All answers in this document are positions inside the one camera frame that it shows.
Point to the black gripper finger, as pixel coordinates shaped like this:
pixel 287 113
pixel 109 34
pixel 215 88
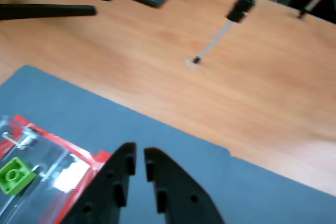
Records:
pixel 105 195
pixel 181 197

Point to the green lego block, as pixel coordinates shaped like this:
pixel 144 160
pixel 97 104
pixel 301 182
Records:
pixel 13 176

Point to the transparent acrylic box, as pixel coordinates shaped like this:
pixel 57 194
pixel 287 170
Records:
pixel 47 176

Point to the metal box latch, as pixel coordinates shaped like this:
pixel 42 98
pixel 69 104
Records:
pixel 23 141

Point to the red tape strip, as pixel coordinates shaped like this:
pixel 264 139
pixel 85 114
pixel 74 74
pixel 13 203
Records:
pixel 65 145
pixel 74 197

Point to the black flat stand leg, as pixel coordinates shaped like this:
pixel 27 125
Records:
pixel 47 12

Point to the white tripod leg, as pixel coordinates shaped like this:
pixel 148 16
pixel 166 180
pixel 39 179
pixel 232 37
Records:
pixel 240 9

